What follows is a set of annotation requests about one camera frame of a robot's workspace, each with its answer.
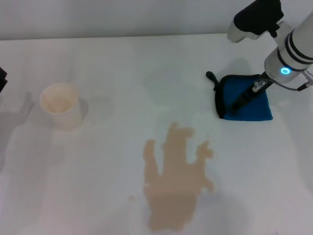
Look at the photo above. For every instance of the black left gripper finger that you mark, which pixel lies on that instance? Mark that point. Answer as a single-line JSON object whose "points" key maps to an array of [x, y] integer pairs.
{"points": [[2, 76]]}

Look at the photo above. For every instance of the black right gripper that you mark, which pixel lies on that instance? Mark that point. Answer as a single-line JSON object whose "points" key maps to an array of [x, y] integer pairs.
{"points": [[247, 96]]}

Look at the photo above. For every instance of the blue rag with black trim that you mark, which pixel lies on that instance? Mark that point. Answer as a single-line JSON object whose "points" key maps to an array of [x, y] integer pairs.
{"points": [[254, 110]]}

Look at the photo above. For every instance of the white paper cup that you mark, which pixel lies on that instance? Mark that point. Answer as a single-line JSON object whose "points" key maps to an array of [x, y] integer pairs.
{"points": [[62, 107]]}

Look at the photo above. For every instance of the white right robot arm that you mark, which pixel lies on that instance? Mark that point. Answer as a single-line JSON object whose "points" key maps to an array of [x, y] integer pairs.
{"points": [[293, 46]]}

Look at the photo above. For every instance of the brown water stain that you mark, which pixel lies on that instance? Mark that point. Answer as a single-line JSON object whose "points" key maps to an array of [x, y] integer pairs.
{"points": [[171, 191]]}

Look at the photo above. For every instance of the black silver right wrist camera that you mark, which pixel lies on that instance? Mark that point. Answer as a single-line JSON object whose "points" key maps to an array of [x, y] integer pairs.
{"points": [[256, 17]]}

